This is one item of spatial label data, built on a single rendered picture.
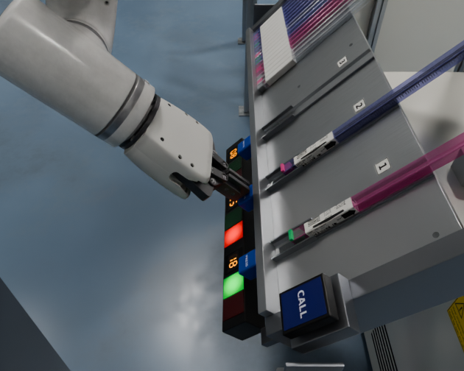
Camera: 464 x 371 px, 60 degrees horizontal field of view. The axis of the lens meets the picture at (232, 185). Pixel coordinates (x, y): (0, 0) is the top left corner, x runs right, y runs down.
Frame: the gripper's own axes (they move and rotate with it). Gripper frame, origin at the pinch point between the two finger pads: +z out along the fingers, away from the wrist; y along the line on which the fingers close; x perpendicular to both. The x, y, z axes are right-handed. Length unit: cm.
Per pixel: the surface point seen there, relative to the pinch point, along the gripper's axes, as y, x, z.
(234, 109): -124, -51, 51
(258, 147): -6.6, 3.5, 1.8
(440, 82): -44, 26, 41
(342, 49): -16.9, 19.2, 3.7
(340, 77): -11.1, 17.5, 3.7
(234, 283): 11.4, -4.2, 4.6
